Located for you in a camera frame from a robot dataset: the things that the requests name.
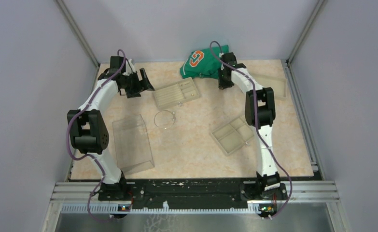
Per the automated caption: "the beige ring roll tray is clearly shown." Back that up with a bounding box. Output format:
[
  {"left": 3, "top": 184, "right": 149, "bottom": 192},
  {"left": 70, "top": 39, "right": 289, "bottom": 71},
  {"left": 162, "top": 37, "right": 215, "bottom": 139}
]
[{"left": 154, "top": 77, "right": 200, "bottom": 110}]

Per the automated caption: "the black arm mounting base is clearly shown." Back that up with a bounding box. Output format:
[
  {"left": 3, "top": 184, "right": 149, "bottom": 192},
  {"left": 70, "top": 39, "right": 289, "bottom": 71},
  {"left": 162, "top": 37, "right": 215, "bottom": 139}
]
[{"left": 95, "top": 177, "right": 287, "bottom": 210}]

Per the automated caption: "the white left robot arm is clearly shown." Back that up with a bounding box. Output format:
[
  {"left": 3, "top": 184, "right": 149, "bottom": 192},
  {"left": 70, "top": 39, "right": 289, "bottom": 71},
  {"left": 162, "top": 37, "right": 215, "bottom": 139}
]
[{"left": 66, "top": 56, "right": 154, "bottom": 200}]

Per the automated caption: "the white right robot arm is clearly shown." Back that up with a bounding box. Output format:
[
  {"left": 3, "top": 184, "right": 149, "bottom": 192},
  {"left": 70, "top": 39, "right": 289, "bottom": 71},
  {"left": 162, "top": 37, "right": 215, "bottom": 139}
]
[{"left": 218, "top": 52, "right": 280, "bottom": 199}]

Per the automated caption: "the green cloth with orange logo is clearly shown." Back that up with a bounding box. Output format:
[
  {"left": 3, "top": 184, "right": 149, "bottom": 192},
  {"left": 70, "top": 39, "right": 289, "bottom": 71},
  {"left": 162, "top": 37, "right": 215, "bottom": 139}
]
[{"left": 180, "top": 48, "right": 221, "bottom": 79}]

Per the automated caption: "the beige flat open tray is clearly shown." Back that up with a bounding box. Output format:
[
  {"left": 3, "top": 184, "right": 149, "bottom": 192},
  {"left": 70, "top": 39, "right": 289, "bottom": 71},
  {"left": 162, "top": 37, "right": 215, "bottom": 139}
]
[{"left": 251, "top": 73, "right": 288, "bottom": 100}]

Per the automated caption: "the beige four-compartment tray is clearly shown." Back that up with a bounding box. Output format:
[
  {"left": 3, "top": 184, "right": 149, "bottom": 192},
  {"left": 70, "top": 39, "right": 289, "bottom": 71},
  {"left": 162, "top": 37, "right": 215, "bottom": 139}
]
[{"left": 211, "top": 116, "right": 254, "bottom": 156}]

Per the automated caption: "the clear acrylic box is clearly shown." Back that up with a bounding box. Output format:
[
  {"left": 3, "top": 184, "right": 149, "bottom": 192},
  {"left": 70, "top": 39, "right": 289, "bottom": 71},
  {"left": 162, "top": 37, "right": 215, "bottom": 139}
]
[{"left": 112, "top": 115, "right": 154, "bottom": 175}]

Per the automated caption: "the silver wire choker necklace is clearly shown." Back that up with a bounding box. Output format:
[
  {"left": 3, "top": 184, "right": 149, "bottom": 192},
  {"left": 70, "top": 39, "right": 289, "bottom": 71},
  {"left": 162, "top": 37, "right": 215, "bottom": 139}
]
[{"left": 154, "top": 110, "right": 177, "bottom": 130}]

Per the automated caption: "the aluminium front frame rail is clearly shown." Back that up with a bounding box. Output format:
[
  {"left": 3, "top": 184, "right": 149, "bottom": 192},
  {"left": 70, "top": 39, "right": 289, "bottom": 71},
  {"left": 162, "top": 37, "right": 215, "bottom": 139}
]
[{"left": 50, "top": 180, "right": 340, "bottom": 214}]

